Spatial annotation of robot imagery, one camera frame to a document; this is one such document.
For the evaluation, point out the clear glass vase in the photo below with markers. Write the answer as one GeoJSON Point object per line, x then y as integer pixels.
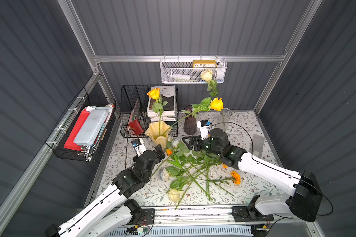
{"type": "Point", "coordinates": [225, 118]}

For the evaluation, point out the grey packet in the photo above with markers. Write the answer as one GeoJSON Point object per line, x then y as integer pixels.
{"type": "Point", "coordinates": [258, 145]}

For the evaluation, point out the black wire desk organizer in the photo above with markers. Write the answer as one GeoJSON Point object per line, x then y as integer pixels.
{"type": "Point", "coordinates": [134, 106]}

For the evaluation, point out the red leather wallet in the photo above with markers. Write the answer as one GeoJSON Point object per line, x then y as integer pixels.
{"type": "Point", "coordinates": [135, 127]}

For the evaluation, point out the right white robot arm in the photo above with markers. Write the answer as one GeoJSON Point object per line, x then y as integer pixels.
{"type": "Point", "coordinates": [302, 194]}

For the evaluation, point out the cream rose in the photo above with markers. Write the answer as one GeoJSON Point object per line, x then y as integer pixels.
{"type": "Point", "coordinates": [212, 88]}
{"type": "Point", "coordinates": [174, 195]}

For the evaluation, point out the red folder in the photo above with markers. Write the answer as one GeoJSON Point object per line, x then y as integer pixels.
{"type": "Point", "coordinates": [70, 144]}

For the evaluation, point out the orange marigold lower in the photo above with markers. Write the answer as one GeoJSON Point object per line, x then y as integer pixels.
{"type": "Point", "coordinates": [236, 178]}

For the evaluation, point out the purple ribbed glass vase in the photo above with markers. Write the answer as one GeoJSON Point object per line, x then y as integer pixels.
{"type": "Point", "coordinates": [190, 125]}

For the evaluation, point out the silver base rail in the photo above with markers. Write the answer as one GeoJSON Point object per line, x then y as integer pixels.
{"type": "Point", "coordinates": [200, 221]}

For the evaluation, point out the yellow wavy glass vase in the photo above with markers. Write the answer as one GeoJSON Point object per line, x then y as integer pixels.
{"type": "Point", "coordinates": [158, 132]}

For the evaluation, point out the orange rose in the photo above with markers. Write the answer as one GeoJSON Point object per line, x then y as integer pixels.
{"type": "Point", "coordinates": [206, 105]}
{"type": "Point", "coordinates": [158, 105]}

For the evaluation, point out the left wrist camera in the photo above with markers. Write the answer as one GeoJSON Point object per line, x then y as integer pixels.
{"type": "Point", "coordinates": [138, 146]}

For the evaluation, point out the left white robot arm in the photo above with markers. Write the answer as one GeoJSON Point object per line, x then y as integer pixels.
{"type": "Point", "coordinates": [113, 208]}

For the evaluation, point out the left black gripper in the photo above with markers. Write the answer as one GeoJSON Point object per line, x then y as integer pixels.
{"type": "Point", "coordinates": [155, 153]}

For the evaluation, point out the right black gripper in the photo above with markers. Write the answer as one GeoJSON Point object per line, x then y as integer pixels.
{"type": "Point", "coordinates": [200, 143]}

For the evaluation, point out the black wire side basket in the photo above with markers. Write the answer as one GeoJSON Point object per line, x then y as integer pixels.
{"type": "Point", "coordinates": [62, 132]}

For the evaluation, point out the white rose left on mat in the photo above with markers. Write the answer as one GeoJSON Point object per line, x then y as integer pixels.
{"type": "Point", "coordinates": [164, 175]}

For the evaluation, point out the floral patterned table mat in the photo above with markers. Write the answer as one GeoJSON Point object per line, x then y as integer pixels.
{"type": "Point", "coordinates": [202, 181]}

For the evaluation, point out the cream rose on mat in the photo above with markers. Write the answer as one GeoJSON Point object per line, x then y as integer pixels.
{"type": "Point", "coordinates": [174, 195]}

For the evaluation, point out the light blue flat case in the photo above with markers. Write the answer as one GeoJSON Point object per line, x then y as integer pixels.
{"type": "Point", "coordinates": [91, 127]}

